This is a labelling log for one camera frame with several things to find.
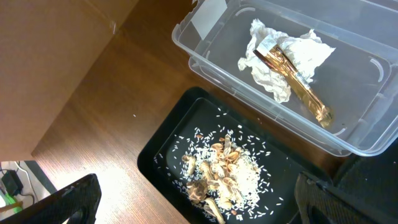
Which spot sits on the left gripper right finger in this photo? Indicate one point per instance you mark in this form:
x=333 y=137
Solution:
x=364 y=190

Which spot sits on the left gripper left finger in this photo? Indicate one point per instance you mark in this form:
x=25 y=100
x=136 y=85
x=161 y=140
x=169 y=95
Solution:
x=76 y=203

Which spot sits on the food scraps and rice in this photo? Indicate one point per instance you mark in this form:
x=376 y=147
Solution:
x=221 y=170

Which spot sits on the white napkin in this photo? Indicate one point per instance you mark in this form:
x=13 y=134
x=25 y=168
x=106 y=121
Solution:
x=306 y=52

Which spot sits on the gold foil wrapper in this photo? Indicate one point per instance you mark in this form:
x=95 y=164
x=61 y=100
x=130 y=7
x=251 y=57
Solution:
x=295 y=81

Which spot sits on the clear plastic waste bin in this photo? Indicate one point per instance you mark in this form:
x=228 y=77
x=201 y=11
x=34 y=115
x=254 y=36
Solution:
x=358 y=81

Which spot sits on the electronics clutter beside table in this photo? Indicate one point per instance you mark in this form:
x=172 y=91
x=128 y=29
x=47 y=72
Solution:
x=23 y=183

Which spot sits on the black rectangular tray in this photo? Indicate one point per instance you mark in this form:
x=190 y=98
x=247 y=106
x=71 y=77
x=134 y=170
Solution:
x=289 y=162

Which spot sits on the brown cardboard box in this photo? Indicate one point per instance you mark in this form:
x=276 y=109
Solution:
x=47 y=47

